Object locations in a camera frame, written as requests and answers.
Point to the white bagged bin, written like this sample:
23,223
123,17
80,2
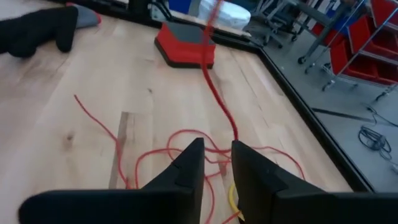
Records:
227,14

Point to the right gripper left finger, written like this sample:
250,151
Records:
124,207

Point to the red storage bin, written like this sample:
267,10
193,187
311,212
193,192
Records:
373,37
357,67
385,12
326,35

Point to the black office chair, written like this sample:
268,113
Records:
273,21

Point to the red bin rack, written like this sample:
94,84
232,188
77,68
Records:
360,53

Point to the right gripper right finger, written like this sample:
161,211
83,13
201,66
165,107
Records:
295,208

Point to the black glove grey cuff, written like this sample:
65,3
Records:
31,31

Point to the red and black pad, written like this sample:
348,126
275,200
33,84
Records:
183,46

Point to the blue plastic container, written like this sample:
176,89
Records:
179,6

